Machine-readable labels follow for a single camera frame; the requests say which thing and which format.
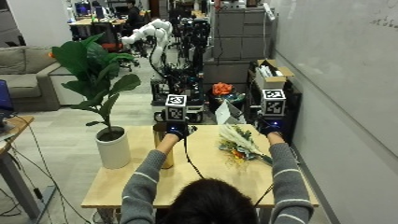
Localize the white plant pot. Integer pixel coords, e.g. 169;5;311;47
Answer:
94;125;132;170

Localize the left glove marker cube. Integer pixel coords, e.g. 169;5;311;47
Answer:
164;93;188;122

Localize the wooden side desk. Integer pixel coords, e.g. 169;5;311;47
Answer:
0;115;54;221

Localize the black glove cable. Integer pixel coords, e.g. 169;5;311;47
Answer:
253;183;275;208
181;124;206;180

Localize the large-leaf green plant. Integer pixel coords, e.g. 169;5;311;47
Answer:
51;32;142;133

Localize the grey sofa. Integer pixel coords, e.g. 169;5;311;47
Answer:
0;46;85;112

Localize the blue laptop screen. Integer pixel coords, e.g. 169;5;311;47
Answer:
0;79;15;114

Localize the black left glove cable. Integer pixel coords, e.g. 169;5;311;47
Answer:
181;124;206;180

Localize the orange cloth bundle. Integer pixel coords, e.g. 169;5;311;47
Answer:
212;81;237;97

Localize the gold metal vase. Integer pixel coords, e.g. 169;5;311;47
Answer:
152;121;176;170

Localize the open cardboard box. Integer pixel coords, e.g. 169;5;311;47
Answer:
254;59;295;91

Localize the person's right hand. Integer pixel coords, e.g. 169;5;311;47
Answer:
257;119;283;136

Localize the glove marker cube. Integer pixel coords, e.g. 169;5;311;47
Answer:
164;93;188;122
259;89;287;118

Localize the black robot cart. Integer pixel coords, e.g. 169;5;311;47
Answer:
149;66;206;124

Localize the wooden office desk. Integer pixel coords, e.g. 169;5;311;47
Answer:
66;17;128;40

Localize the black floor cable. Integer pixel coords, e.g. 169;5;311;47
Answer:
8;115;92;224

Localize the white paper bag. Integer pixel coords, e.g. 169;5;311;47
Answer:
214;99;248;126

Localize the grey filing cabinet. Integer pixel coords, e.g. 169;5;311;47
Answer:
201;7;274;91

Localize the right glove marker cube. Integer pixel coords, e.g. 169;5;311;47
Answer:
259;89;287;118

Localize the person's left hand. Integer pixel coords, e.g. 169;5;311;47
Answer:
165;121;193;141

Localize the the person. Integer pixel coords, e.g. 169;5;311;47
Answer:
118;132;315;224

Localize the black right glove cable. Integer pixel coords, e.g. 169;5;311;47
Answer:
253;183;275;208

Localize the wrapped flower bouquet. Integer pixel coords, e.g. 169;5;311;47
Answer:
218;123;274;166

